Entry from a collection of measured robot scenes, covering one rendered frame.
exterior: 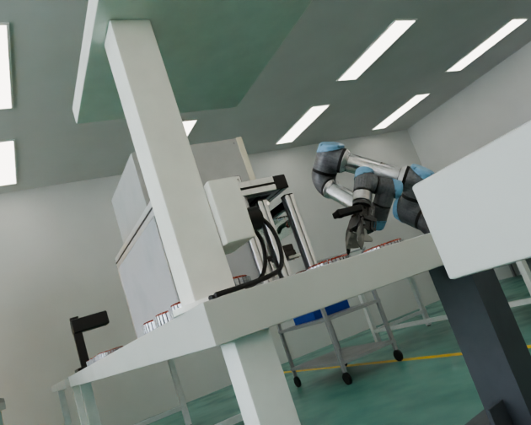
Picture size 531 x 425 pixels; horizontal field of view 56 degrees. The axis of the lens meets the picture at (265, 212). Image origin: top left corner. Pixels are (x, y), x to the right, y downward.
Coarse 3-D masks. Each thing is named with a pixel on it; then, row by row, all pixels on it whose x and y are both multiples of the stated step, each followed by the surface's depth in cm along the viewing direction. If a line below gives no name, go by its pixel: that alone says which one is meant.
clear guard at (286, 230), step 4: (284, 216) 200; (276, 220) 201; (280, 220) 204; (284, 220) 204; (288, 220) 202; (276, 224) 209; (280, 224) 208; (284, 224) 207; (288, 224) 205; (276, 228) 212; (280, 228) 210; (284, 228) 209; (288, 228) 208; (260, 232) 216; (280, 232) 214; (284, 232) 212; (288, 232) 211; (292, 232) 209; (280, 236) 217; (284, 236) 215
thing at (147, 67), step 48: (96, 0) 66; (144, 0) 69; (192, 0) 72; (240, 0) 76; (288, 0) 80; (96, 48) 75; (144, 48) 71; (192, 48) 84; (240, 48) 89; (96, 96) 88; (144, 96) 68; (192, 96) 100; (240, 96) 107; (144, 144) 67; (192, 192) 66; (240, 192) 68; (192, 240) 64; (240, 240) 66; (192, 288) 62; (240, 288) 60
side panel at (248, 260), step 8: (160, 240) 137; (256, 240) 146; (240, 248) 145; (248, 248) 146; (256, 248) 147; (232, 256) 143; (240, 256) 144; (248, 256) 145; (256, 256) 145; (168, 264) 135; (232, 264) 142; (240, 264) 143; (248, 264) 144; (256, 264) 145; (232, 272) 141; (240, 272) 142; (248, 272) 143; (256, 272) 145; (176, 296) 134
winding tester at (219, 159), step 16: (192, 144) 164; (208, 144) 166; (224, 144) 169; (240, 144) 171; (128, 160) 158; (208, 160) 164; (224, 160) 167; (240, 160) 170; (128, 176) 162; (208, 176) 163; (224, 176) 165; (240, 176) 168; (128, 192) 166; (144, 192) 152; (128, 208) 170; (144, 208) 153; (128, 224) 175
